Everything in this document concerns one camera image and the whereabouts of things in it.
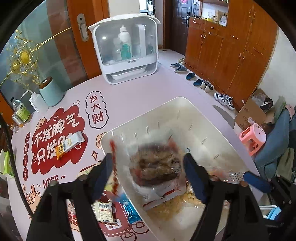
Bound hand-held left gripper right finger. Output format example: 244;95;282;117
183;153;270;241

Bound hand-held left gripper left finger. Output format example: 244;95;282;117
26;153;114;241

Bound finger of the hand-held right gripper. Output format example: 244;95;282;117
243;171;272;194

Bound yellow rice cracker packet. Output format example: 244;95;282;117
186;184;197;197
148;195;201;220

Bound nut cluster clear packet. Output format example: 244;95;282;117
110;130;189;197
209;170;245;186

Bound silver and red snack packet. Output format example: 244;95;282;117
142;185;183;209

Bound white plastic bin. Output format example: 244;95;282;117
100;97;263;241

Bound white packet with green label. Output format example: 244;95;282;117
91;200;116;224

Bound blue chair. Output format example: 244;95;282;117
254;109;296;179

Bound blue snack packet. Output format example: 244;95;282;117
116;195;142;224

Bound orange and white bar packet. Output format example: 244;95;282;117
55;131;84;160

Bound pink plastic stool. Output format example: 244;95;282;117
239;123;267;156

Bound cardboard box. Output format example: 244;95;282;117
234;88;281;131

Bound row of shoes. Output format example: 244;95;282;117
170;58;235;110

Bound pink printed tablecloth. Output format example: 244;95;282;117
7;62;262;241

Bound white squeeze bottle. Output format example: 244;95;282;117
20;90;49;113

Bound green tissue box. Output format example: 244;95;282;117
0;148;15;179

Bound teal canister with wooden lid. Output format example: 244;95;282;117
39;76;65;107

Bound metal can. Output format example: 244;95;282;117
11;115;25;128

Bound glass bottle with green label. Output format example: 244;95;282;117
10;97;31;123

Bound white sterilizer cabinet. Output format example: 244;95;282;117
88;14;161;85

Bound wooden shoe cabinet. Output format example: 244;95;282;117
185;0;278;112

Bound white bottle with teal label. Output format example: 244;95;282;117
118;25;133;61

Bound wooden glass sliding door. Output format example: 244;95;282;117
0;0;109;130

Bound gold door ornament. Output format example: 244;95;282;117
0;27;72;87

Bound dark brown entrance door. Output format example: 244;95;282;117
171;0;192;56

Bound silver door handle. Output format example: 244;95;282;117
77;13;89;42

